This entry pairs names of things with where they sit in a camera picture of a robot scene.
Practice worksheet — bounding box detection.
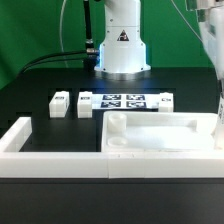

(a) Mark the white desk top panel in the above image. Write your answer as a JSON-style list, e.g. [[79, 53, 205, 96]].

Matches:
[[101, 111, 217, 153]]

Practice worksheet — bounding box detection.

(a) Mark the black cable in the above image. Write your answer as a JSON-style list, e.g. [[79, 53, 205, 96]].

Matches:
[[20, 49, 100, 75], [23, 55, 100, 73]]

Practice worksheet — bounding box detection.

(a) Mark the white U-shaped fence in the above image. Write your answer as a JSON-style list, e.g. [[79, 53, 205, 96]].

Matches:
[[0, 117, 224, 178]]

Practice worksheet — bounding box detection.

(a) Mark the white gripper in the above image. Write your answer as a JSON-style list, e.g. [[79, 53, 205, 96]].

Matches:
[[185, 0, 224, 81]]

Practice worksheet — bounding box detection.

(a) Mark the sheet with four markers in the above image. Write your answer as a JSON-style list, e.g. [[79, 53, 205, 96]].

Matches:
[[92, 94, 159, 110]]

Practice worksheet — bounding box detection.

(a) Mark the black cable lower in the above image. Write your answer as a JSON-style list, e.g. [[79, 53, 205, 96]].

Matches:
[[23, 55, 100, 73]]

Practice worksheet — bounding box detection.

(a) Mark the black vertical pole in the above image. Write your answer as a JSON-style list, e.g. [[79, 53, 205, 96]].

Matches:
[[83, 0, 94, 71]]

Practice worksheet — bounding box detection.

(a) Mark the black cable upper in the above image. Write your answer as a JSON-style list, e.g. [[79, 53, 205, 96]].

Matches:
[[20, 49, 100, 75]]

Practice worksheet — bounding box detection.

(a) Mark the thin white cable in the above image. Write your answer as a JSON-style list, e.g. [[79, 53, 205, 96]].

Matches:
[[58, 0, 69, 69]]

